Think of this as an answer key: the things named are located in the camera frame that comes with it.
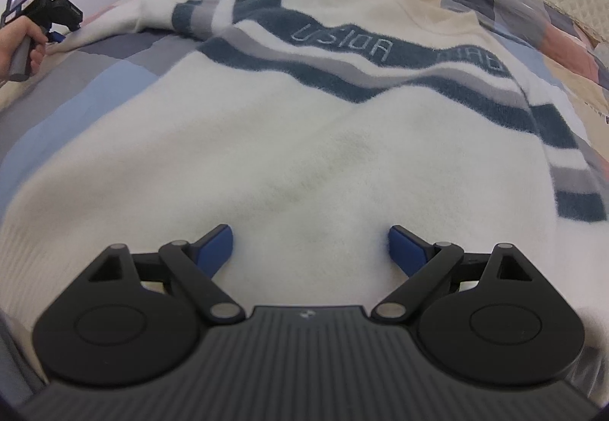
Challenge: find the checked patchwork quilt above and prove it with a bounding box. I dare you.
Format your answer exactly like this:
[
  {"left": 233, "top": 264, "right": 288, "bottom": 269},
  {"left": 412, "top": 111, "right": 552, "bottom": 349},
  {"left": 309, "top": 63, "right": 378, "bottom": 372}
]
[{"left": 0, "top": 0, "right": 609, "bottom": 212}]

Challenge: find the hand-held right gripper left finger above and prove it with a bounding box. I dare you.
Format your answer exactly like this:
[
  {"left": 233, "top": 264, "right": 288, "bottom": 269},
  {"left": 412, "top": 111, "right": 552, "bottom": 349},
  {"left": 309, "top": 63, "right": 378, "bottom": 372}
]
[{"left": 86, "top": 223, "right": 246, "bottom": 325}]

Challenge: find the person's left hand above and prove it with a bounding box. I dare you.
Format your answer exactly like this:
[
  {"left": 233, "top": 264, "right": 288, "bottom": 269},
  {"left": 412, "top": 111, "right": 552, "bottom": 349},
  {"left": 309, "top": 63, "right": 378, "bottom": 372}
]
[{"left": 0, "top": 21, "right": 49, "bottom": 87}]

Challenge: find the cream sweater with dark stripes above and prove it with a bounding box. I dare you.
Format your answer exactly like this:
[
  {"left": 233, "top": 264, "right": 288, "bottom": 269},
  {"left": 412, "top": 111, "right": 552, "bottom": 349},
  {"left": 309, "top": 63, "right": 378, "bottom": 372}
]
[{"left": 0, "top": 0, "right": 609, "bottom": 348}]

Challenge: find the person's grey clothing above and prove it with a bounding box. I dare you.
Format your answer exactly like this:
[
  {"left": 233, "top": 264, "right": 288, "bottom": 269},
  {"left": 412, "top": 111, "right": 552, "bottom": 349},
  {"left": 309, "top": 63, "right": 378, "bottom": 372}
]
[{"left": 0, "top": 314, "right": 48, "bottom": 407}]

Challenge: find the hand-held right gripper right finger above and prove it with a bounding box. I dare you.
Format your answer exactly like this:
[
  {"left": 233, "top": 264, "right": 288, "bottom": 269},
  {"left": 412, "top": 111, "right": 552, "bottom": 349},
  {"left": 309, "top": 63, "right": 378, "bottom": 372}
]
[{"left": 371, "top": 225, "right": 534, "bottom": 322}]

